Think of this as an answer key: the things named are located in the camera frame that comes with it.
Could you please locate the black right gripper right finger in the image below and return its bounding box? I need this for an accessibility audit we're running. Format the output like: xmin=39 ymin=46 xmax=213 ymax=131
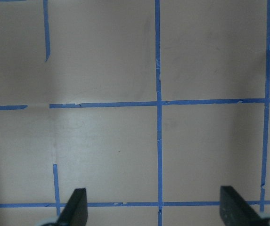
xmin=220 ymin=186 xmax=261 ymax=226

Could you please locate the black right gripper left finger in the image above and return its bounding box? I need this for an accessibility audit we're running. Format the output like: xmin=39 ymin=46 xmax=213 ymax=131
xmin=56 ymin=188 xmax=88 ymax=226

